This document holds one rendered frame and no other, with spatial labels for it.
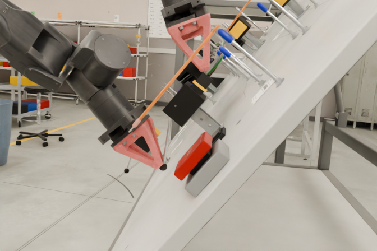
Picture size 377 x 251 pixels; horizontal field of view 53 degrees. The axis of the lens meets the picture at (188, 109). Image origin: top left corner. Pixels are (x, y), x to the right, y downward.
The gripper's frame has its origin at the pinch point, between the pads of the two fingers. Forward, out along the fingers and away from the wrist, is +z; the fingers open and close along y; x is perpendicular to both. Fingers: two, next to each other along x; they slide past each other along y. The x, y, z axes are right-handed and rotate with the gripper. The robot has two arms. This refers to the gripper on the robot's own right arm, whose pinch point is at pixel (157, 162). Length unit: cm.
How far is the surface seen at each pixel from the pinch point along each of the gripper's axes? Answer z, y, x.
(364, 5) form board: -1.8, -18.2, -34.1
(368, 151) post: 40, 47, -31
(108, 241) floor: 41, 157, 118
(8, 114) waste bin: -92, 282, 191
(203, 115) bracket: -1.4, -1.0, -11.2
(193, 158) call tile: -0.6, -21.3, -11.2
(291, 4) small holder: -5.5, 27.4, -36.1
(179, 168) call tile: -0.7, -21.3, -9.4
